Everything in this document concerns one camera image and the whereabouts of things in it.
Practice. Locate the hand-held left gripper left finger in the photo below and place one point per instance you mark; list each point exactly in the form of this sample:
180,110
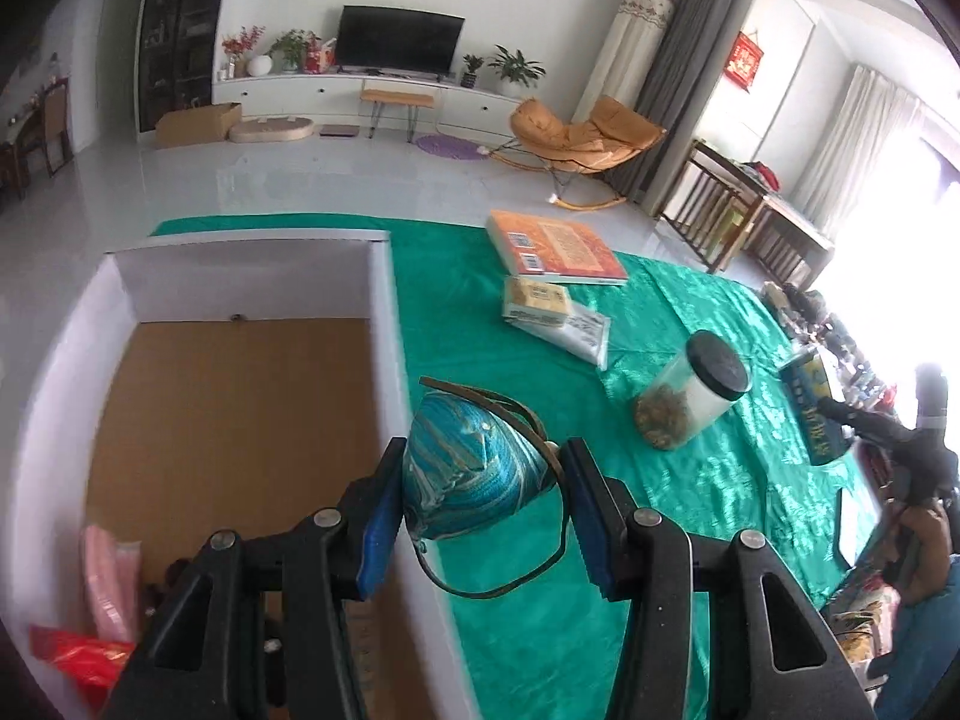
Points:
382,510

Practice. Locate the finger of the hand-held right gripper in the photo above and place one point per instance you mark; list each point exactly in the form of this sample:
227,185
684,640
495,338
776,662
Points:
859,421

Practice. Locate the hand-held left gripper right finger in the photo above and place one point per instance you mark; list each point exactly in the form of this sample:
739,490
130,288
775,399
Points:
585,510

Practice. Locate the teal striped fabric pouch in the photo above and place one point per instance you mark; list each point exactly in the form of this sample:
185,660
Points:
465,465

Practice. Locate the white cardboard box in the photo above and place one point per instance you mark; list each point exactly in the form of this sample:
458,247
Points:
225,427

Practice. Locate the pink packaged cloth roll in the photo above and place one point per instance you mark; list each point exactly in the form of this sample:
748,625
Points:
112,585

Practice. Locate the red foil packet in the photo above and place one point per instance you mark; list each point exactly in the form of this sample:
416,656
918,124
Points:
75,660

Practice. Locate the person's right hand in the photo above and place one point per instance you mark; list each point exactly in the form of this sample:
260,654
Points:
924,551

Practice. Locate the pile of mixed household clutter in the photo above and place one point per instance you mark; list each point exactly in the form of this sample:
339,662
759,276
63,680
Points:
832,322

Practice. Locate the clear jar with black lid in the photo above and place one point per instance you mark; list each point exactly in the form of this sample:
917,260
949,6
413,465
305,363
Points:
690,397

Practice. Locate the green patterned tablecloth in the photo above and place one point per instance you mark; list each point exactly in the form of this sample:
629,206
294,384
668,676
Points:
510,360

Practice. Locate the white plastic packet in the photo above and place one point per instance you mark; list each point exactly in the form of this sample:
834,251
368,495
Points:
585,334

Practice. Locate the person's blue clothing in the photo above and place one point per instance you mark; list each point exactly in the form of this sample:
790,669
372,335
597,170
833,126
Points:
922,660

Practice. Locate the yellow tissue packet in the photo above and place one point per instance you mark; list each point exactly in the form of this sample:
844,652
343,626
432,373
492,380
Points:
536,298

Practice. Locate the dark wooden table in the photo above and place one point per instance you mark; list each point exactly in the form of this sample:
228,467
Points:
750,202

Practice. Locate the orange hardcover book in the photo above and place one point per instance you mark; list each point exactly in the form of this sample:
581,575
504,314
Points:
562,244

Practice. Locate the white sheer curtain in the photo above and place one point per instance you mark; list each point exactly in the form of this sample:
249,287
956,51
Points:
855,150

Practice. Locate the purple round floor mat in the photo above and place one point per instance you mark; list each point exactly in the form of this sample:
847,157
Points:
448,146

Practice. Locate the orange rocking chair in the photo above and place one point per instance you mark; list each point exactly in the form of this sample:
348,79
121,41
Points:
585,139

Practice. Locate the dark flat floor scale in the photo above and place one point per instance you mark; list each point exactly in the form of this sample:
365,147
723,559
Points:
339,131

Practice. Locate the beige floor cushion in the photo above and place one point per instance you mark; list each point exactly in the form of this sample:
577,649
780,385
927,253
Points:
270,130

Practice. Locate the grey curtain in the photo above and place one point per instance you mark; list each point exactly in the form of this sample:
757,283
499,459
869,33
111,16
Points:
697,52

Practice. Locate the wooden bench with metal legs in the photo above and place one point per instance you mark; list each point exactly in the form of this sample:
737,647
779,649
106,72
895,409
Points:
397,97

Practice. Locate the white television cabinet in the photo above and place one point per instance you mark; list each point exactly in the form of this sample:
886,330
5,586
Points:
285,97

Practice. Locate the brown cardboard box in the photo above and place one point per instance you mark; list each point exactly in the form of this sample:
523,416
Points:
195,126

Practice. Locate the cream covered standing air conditioner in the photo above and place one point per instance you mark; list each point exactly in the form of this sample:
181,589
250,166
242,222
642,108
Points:
622,52

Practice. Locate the small green potted plant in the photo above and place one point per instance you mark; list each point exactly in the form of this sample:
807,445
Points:
472,71

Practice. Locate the large green potted plant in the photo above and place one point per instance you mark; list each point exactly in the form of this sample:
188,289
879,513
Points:
516,67

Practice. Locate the red gift box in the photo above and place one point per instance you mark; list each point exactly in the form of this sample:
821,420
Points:
319,58

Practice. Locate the red flowers in white vase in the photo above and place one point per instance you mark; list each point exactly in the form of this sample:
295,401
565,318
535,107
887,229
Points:
255,64

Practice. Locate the black flat television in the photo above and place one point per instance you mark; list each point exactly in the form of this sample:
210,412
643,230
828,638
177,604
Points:
397,41

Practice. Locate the bushy green potted plant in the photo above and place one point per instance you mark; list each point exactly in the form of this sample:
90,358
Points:
292,49

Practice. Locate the dark wooden chair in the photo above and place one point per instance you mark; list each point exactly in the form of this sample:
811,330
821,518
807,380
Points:
52,127

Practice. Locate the dark glass display cabinet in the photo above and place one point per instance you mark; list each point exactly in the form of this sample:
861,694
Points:
184,30

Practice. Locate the red wall hanging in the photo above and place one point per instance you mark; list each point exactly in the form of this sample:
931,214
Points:
744,64

